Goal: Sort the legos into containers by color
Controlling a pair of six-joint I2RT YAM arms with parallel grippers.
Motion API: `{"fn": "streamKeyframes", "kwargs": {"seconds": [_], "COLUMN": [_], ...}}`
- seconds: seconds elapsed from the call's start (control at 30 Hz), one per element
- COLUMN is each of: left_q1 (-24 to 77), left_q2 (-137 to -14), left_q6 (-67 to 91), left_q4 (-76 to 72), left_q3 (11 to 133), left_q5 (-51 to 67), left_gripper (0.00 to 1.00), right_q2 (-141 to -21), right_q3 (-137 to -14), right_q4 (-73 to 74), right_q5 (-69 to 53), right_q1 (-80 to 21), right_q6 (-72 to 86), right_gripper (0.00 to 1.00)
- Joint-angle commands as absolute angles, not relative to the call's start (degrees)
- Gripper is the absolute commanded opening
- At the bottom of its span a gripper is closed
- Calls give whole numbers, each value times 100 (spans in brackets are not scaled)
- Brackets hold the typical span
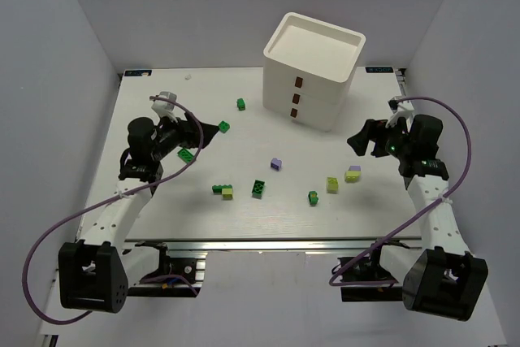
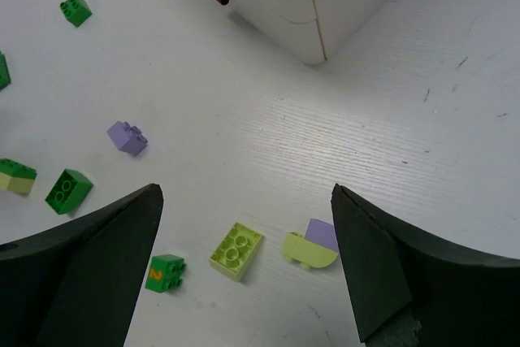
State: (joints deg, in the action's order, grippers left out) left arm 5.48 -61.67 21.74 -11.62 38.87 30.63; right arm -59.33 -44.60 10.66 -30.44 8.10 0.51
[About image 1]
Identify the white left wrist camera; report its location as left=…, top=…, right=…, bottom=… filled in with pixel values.
left=151, top=91, right=177, bottom=122

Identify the purple lego brick centre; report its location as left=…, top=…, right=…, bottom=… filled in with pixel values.
left=270, top=158, right=282, bottom=171

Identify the aluminium front rail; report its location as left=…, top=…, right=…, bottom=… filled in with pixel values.
left=75, top=236, right=431, bottom=253

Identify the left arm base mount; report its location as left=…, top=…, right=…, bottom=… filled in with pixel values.
left=120, top=241, right=206, bottom=298

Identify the yellow-green lego brick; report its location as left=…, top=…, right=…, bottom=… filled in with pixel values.
left=326, top=177, right=339, bottom=193

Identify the purple and yellow lego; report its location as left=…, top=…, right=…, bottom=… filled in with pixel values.
left=344, top=165, right=362, bottom=183

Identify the left blue label sticker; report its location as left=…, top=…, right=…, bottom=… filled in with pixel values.
left=123, top=69, right=152, bottom=77

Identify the green and yellow lego stack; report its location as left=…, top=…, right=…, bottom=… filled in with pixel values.
left=212, top=184, right=233, bottom=200

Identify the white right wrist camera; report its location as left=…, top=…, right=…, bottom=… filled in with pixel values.
left=386, top=96, right=414, bottom=128

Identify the small green lego brick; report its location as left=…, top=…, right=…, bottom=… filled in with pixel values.
left=308, top=191, right=319, bottom=206

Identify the dark green lego plate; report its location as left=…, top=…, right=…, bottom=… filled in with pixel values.
left=252, top=180, right=265, bottom=199

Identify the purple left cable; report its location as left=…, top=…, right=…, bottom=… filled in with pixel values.
left=22, top=94, right=204, bottom=327

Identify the white three-drawer cabinet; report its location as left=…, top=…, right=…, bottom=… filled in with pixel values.
left=262, top=12, right=366, bottom=132

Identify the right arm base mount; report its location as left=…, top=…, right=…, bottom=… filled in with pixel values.
left=338, top=240, right=418, bottom=303

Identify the right blue label sticker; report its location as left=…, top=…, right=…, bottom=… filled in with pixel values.
left=365, top=67, right=394, bottom=74

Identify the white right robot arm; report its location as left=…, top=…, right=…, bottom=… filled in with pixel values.
left=341, top=115, right=488, bottom=321

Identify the blue label sticker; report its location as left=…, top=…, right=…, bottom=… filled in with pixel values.
left=365, top=67, right=394, bottom=74
left=123, top=69, right=152, bottom=77

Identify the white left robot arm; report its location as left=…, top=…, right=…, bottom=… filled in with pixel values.
left=58, top=116, right=219, bottom=313

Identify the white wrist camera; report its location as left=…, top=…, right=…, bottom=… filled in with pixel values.
left=151, top=91, right=177, bottom=122
left=386, top=96, right=414, bottom=128

